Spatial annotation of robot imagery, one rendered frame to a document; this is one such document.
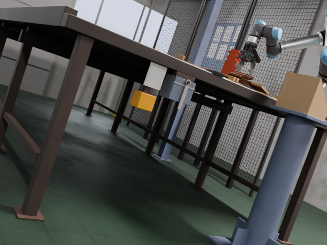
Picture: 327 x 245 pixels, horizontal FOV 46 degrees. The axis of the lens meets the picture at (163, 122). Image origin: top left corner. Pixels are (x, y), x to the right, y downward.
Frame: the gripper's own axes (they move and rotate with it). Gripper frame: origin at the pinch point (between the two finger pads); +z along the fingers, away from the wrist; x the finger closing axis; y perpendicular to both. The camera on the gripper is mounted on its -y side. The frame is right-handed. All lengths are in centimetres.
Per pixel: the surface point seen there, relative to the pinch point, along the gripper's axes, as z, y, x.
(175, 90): 25, 69, 18
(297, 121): 19, 6, 51
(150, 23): -88, -246, -446
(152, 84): 26, 81, 13
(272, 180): 55, 7, 50
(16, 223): 101, 127, 13
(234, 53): -24, -57, -62
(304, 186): 58, -62, 36
